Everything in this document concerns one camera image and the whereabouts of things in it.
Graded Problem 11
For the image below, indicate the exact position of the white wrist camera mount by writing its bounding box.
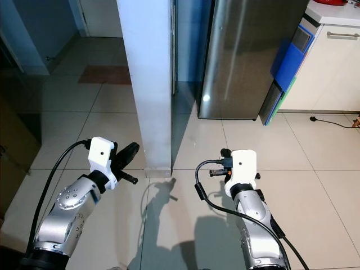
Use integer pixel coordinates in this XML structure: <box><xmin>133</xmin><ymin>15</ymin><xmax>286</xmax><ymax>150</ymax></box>
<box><xmin>226</xmin><ymin>150</ymin><xmax>259</xmax><ymax>197</ymax></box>
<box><xmin>88</xmin><ymin>137</ymin><xmax>119</xmax><ymax>189</ymax></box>

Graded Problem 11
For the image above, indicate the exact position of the brown floor mat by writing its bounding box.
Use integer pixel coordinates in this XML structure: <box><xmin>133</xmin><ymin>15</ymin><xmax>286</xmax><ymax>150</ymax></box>
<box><xmin>79</xmin><ymin>65</ymin><xmax>131</xmax><ymax>85</ymax></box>

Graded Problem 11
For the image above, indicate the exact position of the cream kitchen cabinet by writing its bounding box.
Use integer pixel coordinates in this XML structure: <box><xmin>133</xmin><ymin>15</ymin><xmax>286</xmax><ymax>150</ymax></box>
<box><xmin>278</xmin><ymin>6</ymin><xmax>360</xmax><ymax>112</ymax></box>

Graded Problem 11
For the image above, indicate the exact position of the stainless steel fridge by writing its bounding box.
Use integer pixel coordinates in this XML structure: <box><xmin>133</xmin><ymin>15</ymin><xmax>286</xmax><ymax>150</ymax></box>
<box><xmin>197</xmin><ymin>0</ymin><xmax>313</xmax><ymax>120</ymax></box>

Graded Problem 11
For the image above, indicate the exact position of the white door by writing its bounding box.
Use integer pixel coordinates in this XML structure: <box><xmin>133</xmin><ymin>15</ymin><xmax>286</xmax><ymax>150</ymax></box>
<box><xmin>79</xmin><ymin>0</ymin><xmax>119</xmax><ymax>39</ymax></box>

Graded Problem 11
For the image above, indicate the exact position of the green board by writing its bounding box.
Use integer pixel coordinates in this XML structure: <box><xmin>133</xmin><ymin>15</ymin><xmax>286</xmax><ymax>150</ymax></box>
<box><xmin>265</xmin><ymin>76</ymin><xmax>298</xmax><ymax>125</ymax></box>

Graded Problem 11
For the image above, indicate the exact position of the metal cabinet handle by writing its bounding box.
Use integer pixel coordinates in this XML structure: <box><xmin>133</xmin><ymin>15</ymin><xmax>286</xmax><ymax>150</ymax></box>
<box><xmin>326</xmin><ymin>32</ymin><xmax>359</xmax><ymax>40</ymax></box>

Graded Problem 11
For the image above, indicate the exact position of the black plug cable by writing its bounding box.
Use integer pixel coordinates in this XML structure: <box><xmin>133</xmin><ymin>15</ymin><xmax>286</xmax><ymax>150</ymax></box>
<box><xmin>309</xmin><ymin>116</ymin><xmax>360</xmax><ymax>129</ymax></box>

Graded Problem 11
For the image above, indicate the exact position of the blue board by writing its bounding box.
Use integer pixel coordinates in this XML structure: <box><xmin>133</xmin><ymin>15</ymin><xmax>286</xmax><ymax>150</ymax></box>
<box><xmin>262</xmin><ymin>20</ymin><xmax>316</xmax><ymax>125</ymax></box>

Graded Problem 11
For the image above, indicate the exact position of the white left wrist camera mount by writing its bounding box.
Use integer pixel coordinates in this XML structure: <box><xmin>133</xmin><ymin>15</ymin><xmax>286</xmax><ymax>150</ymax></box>
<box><xmin>88</xmin><ymin>137</ymin><xmax>119</xmax><ymax>189</ymax></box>

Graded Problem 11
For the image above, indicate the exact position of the red item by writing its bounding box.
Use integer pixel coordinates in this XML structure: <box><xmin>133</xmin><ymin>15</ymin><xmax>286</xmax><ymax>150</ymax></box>
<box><xmin>309</xmin><ymin>0</ymin><xmax>347</xmax><ymax>6</ymax></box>

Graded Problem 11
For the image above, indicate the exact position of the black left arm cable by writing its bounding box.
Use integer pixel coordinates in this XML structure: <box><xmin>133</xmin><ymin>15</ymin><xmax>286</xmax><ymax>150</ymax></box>
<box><xmin>27</xmin><ymin>139</ymin><xmax>92</xmax><ymax>254</ymax></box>

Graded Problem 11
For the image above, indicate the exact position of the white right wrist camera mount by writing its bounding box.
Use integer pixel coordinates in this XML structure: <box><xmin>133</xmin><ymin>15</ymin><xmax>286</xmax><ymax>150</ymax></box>
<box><xmin>226</xmin><ymin>150</ymin><xmax>259</xmax><ymax>197</ymax></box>

